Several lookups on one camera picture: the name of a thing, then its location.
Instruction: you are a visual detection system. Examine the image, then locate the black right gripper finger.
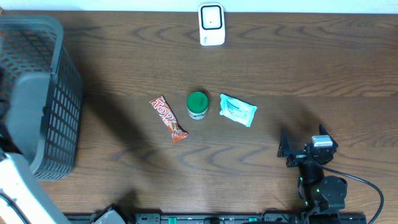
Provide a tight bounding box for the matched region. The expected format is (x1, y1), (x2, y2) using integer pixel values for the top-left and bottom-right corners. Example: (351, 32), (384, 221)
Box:
(277, 128), (291, 157)
(319, 124), (338, 149)

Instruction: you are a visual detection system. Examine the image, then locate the white barcode scanner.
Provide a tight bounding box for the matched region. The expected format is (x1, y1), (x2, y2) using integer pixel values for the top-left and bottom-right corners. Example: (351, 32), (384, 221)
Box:
(198, 2), (226, 46)

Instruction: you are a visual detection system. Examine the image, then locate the teal wet wipes pack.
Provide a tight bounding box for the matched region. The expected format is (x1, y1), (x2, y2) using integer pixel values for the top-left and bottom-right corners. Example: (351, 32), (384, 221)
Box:
(220, 93), (257, 128)

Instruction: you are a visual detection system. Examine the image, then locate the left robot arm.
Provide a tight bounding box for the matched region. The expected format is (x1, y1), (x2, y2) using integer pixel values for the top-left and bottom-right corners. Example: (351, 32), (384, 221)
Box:
(1, 124), (131, 224)

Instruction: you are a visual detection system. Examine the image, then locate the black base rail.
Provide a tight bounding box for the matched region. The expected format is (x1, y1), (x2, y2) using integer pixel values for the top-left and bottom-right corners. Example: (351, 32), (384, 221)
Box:
(126, 212), (367, 224)

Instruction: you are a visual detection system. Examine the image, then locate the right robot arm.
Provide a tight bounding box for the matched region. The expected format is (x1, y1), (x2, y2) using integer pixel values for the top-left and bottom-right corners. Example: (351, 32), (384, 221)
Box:
(277, 125), (348, 223)

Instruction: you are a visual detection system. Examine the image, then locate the red Top chocolate bar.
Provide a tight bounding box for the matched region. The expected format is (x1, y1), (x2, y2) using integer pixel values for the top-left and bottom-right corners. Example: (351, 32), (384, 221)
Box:
(150, 95), (188, 142)

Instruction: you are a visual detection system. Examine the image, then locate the grey plastic mesh basket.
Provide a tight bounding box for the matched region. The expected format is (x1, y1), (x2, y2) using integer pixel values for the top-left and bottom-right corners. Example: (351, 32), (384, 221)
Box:
(1, 15), (83, 180)

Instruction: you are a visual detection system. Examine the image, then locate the green lid jar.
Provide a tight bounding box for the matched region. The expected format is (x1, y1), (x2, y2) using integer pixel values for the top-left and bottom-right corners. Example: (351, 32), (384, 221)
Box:
(187, 91), (208, 119)

